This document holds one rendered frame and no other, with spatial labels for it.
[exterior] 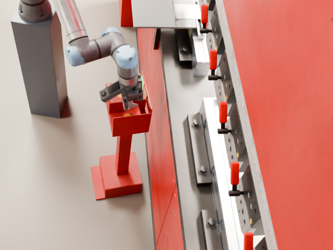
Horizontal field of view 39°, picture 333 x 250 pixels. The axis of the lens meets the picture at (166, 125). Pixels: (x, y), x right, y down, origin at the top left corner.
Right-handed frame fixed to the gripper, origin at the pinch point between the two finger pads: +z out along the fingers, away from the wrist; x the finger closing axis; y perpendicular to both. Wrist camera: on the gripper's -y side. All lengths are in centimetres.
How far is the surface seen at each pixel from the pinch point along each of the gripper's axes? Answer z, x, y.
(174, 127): -5.8, -16.6, 16.9
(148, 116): 2.2, -4.7, 9.0
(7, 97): 75, 70, -62
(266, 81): -74, -47, 29
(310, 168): -84, -75, 26
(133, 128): 9.2, -4.6, 2.3
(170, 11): -17.7, 32.6, 26.3
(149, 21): -18.5, 28.0, 16.3
